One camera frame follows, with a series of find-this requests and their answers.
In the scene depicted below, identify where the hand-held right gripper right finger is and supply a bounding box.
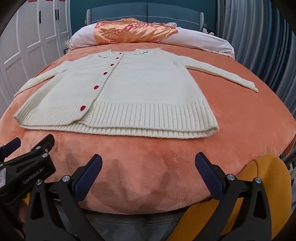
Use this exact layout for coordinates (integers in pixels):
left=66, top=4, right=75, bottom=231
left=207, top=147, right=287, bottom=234
left=195, top=152, right=272, bottom=241

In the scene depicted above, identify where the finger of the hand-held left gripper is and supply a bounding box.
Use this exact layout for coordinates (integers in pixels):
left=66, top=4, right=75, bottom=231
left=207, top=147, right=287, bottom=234
left=27, top=134, right=55, bottom=155
left=0, top=137, right=22, bottom=161

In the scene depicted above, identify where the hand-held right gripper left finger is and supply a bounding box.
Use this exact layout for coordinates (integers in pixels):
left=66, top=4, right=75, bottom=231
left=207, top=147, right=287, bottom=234
left=24, top=153, right=103, bottom=241

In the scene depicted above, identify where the cream knit cardigan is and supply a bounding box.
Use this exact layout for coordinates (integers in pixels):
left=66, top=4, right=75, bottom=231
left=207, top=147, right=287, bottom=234
left=13, top=48, right=259, bottom=139

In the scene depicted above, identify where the person's yellow clothing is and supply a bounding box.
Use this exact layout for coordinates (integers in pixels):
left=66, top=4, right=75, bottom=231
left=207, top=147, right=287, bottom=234
left=166, top=153, right=292, bottom=241

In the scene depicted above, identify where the orange plush blanket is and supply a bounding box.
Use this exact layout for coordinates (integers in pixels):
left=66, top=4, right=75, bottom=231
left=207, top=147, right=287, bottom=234
left=0, top=45, right=296, bottom=215

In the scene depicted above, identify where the white panelled wardrobe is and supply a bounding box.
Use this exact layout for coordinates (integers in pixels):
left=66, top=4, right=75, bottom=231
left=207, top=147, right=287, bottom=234
left=0, top=0, right=71, bottom=102

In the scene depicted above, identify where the orange floral pillow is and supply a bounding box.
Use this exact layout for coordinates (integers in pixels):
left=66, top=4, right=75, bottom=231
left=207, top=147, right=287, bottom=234
left=94, top=20, right=178, bottom=44

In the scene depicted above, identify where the grey curtain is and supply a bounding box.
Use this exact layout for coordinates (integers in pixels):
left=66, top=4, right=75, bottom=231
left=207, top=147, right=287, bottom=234
left=216, top=0, right=296, bottom=109

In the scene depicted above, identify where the blue upholstered headboard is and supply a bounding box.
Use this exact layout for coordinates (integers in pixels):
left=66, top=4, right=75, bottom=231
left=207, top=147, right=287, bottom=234
left=86, top=2, right=204, bottom=32

